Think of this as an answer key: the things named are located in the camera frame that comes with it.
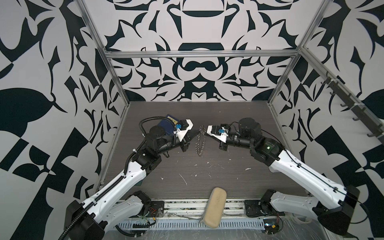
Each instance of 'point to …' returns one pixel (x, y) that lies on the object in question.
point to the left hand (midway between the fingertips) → (198, 126)
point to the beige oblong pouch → (215, 208)
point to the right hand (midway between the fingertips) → (207, 131)
